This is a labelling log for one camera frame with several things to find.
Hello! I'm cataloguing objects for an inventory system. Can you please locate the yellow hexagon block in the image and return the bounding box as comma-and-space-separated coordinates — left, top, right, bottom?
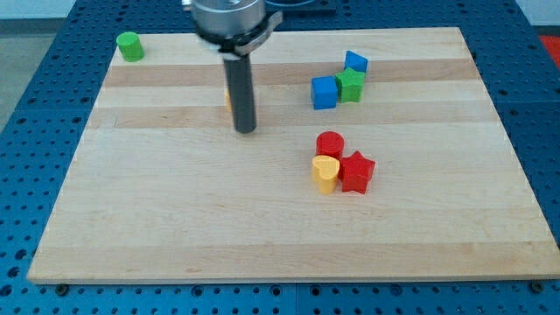
224, 89, 232, 113

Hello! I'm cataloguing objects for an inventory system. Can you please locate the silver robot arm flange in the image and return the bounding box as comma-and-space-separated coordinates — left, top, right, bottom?
181, 0, 284, 60

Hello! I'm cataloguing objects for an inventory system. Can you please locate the blue cube block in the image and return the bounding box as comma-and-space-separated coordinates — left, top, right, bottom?
311, 76, 338, 110

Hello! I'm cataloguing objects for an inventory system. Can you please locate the yellow heart block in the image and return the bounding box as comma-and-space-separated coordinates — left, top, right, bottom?
311, 155, 340, 194

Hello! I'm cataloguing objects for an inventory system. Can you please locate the red cylinder block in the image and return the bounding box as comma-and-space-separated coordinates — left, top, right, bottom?
315, 130, 345, 159

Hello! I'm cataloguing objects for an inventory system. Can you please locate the red star block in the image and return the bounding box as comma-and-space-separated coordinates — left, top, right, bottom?
339, 150, 375, 194

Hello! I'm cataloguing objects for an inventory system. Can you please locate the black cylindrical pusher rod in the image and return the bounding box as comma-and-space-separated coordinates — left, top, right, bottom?
224, 55, 256, 134

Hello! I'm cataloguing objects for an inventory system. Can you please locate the wooden board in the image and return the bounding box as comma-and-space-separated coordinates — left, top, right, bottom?
27, 27, 559, 284

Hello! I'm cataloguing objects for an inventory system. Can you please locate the green star block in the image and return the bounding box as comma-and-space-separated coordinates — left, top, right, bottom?
334, 67, 366, 102

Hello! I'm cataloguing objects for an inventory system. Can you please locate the blue wedge block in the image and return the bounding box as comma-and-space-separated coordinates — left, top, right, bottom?
344, 51, 368, 73

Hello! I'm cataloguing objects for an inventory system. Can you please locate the green cylinder block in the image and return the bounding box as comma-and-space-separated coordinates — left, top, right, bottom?
115, 31, 144, 62

